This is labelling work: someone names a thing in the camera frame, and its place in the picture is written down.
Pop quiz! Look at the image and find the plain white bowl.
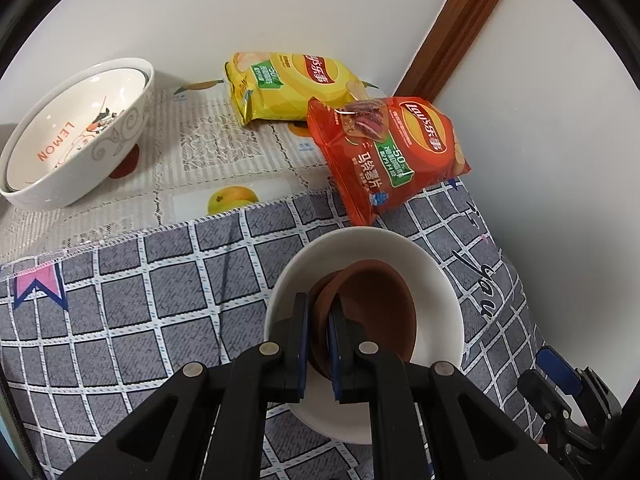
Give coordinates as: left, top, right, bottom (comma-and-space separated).
263, 226, 466, 446

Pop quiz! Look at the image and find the brown wooden door frame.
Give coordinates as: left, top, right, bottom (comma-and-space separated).
395, 0, 526, 106

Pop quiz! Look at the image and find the lace tablecloth with orange print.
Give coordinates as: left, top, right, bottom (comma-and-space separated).
0, 77, 371, 266

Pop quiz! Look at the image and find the yellow chip bag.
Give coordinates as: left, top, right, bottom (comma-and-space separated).
222, 51, 381, 127

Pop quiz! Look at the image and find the grey checked cloth with stars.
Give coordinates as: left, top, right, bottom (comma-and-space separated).
0, 177, 548, 480

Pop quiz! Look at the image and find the white bowl with orange lettering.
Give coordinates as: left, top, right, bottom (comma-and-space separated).
2, 67, 151, 193

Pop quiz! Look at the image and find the large white swirl-pattern bowl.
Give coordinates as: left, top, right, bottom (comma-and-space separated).
0, 57, 156, 208

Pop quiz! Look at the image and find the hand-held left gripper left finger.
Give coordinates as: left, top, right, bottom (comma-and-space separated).
82, 291, 313, 480

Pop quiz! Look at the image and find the small brown bowl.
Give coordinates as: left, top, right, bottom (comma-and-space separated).
325, 259, 418, 363
307, 270, 351, 382

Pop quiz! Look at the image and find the red chip bag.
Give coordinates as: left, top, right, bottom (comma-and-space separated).
306, 96, 472, 227

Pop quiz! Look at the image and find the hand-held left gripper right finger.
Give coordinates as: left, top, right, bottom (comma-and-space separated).
325, 304, 566, 480

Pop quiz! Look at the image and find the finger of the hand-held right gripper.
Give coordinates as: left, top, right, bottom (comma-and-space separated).
575, 366, 624, 433
517, 346, 584, 426

